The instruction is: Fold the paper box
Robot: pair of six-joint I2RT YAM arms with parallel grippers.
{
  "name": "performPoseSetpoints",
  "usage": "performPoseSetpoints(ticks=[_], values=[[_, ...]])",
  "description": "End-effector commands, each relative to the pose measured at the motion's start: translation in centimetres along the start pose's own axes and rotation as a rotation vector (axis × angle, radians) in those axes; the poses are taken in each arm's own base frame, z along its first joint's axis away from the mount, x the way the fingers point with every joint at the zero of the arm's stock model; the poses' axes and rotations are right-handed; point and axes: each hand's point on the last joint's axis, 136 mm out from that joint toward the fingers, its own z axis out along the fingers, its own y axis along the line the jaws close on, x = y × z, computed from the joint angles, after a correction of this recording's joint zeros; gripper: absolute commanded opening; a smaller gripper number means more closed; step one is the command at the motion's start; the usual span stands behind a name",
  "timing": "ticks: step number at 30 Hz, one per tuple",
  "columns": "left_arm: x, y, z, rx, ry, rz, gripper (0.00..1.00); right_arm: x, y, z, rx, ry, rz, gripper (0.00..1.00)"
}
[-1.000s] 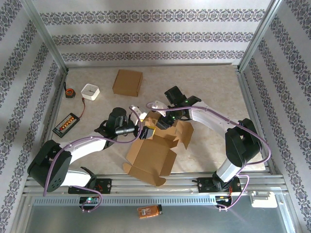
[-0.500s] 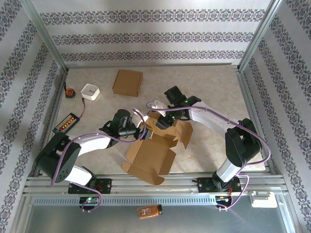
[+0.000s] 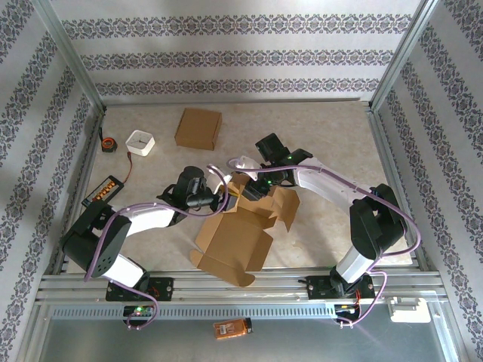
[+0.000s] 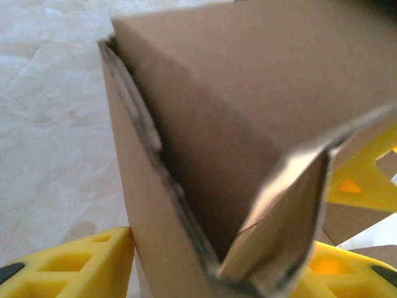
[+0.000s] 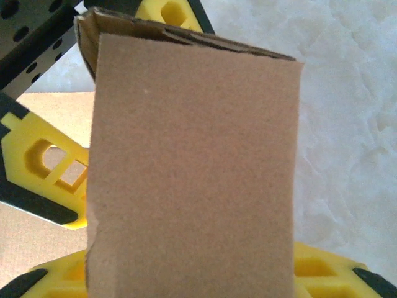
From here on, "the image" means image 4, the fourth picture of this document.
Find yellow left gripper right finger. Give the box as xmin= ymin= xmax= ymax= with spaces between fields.
xmin=297 ymin=242 xmax=397 ymax=298

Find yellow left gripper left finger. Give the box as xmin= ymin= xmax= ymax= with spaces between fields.
xmin=0 ymin=226 xmax=135 ymax=298

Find brown cardboard box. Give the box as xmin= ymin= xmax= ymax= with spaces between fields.
xmin=97 ymin=0 xmax=397 ymax=298

